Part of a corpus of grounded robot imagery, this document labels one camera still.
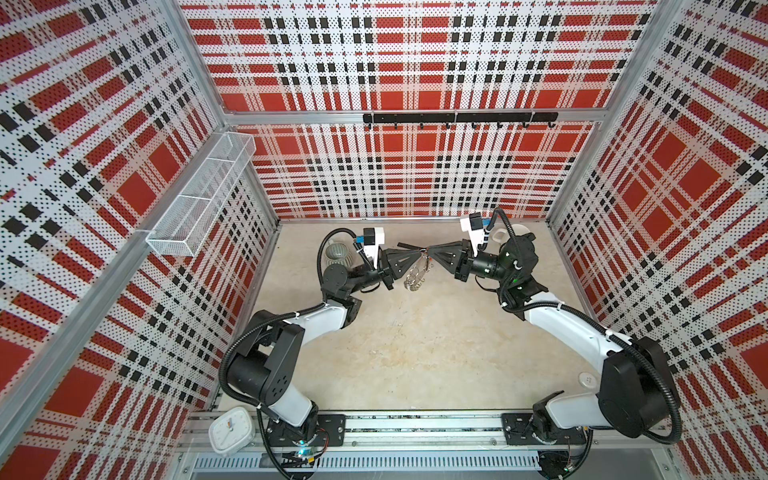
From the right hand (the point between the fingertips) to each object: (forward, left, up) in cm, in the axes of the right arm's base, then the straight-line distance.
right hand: (429, 254), depth 68 cm
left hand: (0, +2, -1) cm, 2 cm away
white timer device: (-31, +49, -29) cm, 65 cm away
